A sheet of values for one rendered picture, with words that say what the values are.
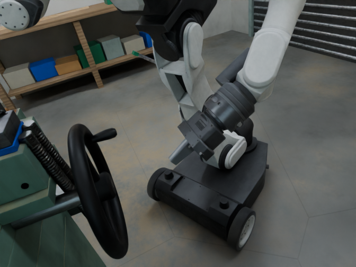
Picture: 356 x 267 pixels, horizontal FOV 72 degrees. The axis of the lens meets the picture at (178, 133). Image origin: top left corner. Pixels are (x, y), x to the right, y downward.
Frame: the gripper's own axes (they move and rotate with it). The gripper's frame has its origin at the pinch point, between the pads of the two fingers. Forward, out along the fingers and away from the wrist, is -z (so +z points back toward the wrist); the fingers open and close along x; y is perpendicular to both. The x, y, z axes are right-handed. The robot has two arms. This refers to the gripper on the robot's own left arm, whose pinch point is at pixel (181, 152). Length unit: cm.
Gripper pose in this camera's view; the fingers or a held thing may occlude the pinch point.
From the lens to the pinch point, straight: 55.0
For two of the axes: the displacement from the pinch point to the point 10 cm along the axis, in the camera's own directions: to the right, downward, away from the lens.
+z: 7.1, -6.9, -1.2
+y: -6.1, -5.2, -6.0
